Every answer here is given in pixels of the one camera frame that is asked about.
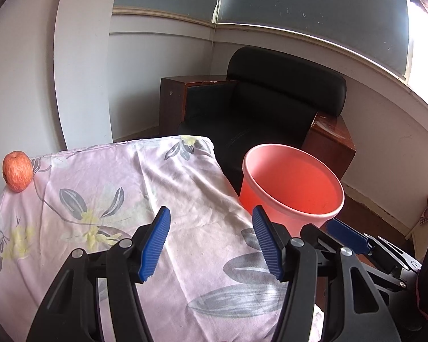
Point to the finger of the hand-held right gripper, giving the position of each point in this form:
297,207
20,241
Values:
347,235
314,233

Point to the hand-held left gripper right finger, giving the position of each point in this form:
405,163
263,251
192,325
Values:
267,245

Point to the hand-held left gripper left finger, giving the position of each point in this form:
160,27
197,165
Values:
153,245

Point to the pink plastic bucket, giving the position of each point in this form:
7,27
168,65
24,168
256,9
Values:
292,181

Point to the white printed box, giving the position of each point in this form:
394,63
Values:
426,213

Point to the pink floral cloth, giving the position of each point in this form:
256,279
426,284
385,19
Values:
185,199

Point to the black leather armchair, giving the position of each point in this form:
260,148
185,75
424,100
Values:
271,114

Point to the red apple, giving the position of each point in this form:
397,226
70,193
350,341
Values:
18,172

